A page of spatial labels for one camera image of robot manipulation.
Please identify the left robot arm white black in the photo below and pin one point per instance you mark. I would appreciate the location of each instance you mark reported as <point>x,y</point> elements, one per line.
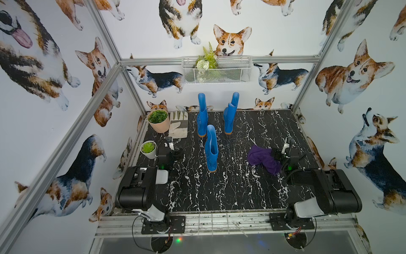
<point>136,191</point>

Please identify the blue rubber boot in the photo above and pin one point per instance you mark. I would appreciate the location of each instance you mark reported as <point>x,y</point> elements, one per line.
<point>211,149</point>
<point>202,117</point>
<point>229,113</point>

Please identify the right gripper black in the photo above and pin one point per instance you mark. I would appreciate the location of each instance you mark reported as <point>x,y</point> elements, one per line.
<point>278,153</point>

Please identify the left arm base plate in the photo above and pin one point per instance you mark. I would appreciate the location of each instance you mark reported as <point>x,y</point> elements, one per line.
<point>170,225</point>

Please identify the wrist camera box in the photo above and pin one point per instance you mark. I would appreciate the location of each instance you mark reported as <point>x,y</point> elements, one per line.
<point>288,142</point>
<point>165,144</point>

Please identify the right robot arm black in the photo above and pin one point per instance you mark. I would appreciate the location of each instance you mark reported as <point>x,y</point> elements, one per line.
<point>332,190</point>

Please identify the white wire wall basket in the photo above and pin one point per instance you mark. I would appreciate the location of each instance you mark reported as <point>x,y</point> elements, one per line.
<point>232,70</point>

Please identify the purple cloth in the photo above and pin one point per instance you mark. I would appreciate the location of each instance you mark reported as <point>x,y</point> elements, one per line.
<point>265,157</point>

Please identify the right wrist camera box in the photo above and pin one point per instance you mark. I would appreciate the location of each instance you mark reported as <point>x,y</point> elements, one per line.
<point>288,142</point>

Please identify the white grey work glove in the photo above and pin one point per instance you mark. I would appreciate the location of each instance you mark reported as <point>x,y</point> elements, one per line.
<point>178,124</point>

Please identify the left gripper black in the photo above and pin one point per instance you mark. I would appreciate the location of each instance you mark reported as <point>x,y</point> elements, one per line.
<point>174,152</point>

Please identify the pink ribbed plant pot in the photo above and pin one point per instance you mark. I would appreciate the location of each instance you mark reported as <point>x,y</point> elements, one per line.
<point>161,127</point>

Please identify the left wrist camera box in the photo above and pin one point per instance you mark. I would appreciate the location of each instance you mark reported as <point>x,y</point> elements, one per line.
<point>165,144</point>

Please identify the small white plant pot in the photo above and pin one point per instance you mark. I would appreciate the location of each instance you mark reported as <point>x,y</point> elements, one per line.
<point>152,155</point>

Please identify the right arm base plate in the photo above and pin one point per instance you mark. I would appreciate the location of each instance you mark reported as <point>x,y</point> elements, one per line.
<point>281,222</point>

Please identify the green plant in white pot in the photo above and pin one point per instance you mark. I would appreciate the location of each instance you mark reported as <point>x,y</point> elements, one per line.
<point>148,147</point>

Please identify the green plant in pink pot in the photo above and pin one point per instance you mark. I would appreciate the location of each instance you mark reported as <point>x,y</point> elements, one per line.
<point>157,116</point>

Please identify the fern and white flower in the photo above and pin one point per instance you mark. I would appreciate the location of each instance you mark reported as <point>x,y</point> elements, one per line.
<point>206,66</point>

